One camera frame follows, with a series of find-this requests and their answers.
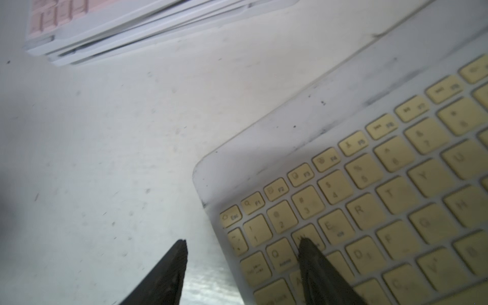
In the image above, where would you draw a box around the pink keyboard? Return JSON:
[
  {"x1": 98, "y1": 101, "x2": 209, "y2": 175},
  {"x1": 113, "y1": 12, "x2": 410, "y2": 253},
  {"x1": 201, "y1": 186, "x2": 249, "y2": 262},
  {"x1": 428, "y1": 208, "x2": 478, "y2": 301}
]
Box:
[{"x1": 25, "y1": 1, "x2": 176, "y2": 56}]

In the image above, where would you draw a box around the white keyboard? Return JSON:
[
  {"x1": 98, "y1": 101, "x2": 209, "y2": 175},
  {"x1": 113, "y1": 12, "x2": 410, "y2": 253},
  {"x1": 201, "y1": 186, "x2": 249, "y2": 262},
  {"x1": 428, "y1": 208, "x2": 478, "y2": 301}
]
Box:
[{"x1": 48, "y1": 1, "x2": 296, "y2": 67}]

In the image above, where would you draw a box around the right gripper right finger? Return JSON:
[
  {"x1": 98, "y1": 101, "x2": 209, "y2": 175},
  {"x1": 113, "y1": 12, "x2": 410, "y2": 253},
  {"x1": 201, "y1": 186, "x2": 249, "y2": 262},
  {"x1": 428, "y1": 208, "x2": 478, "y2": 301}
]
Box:
[{"x1": 299, "y1": 238, "x2": 366, "y2": 305}]

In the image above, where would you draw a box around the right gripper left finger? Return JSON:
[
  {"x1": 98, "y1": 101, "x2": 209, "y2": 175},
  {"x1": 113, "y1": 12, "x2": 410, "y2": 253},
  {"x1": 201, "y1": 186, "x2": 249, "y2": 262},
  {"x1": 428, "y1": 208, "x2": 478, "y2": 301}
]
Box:
[{"x1": 121, "y1": 240, "x2": 188, "y2": 305}]

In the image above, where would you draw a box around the yellow keyboard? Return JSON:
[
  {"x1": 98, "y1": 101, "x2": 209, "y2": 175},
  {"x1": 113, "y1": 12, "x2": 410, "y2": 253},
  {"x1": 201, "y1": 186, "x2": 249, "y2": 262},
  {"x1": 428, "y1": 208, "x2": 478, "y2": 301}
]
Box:
[{"x1": 193, "y1": 1, "x2": 487, "y2": 304}]

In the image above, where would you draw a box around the green keyboard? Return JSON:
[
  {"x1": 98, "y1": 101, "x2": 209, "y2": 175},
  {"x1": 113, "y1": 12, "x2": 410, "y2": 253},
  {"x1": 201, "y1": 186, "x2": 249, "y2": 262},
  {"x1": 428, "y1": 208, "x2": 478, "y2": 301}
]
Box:
[{"x1": 24, "y1": 1, "x2": 248, "y2": 66}]

